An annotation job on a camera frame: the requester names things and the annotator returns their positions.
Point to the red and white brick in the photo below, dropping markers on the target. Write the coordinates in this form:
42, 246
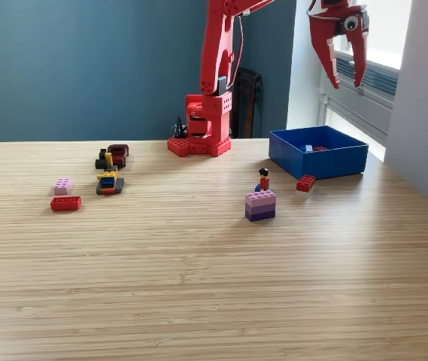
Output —
319, 149

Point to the blue and white brick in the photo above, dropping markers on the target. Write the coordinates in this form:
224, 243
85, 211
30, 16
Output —
305, 148

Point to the blue plastic bin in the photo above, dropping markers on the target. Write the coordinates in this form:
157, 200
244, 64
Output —
334, 165

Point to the yellow black toy digger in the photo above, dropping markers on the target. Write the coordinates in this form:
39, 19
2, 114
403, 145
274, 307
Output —
110, 184

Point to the pink lego brick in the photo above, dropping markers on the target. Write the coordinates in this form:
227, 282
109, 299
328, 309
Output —
63, 187

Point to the red lego brick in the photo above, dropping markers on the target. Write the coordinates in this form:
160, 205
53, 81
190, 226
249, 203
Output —
65, 204

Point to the red lego toy figure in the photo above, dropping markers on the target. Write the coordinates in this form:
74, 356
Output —
264, 182

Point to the grey window vent grille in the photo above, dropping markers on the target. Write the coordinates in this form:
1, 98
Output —
379, 77

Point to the red brick on white brick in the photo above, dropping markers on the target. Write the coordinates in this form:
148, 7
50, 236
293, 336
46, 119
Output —
305, 183

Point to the pink purple brick stack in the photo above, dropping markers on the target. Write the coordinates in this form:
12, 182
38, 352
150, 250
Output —
260, 207

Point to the dark red toy car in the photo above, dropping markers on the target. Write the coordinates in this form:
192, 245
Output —
119, 154

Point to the white window frame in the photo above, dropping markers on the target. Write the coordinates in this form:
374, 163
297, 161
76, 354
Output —
379, 30

